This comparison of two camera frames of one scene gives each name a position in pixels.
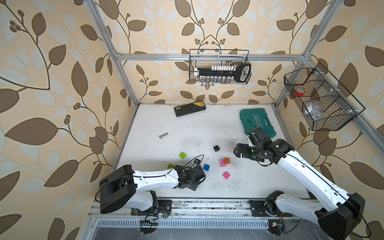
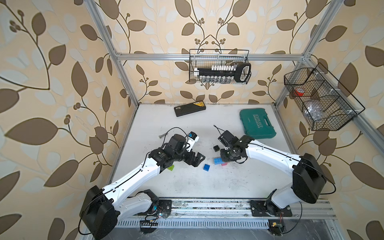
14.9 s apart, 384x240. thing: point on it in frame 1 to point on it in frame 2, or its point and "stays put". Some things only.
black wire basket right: [326, 105] stays put
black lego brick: [216, 148] stays put
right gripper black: [244, 153] to [224, 159]
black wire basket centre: [220, 66] stays put
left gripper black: [194, 188] to [196, 161]
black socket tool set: [225, 74] stays put
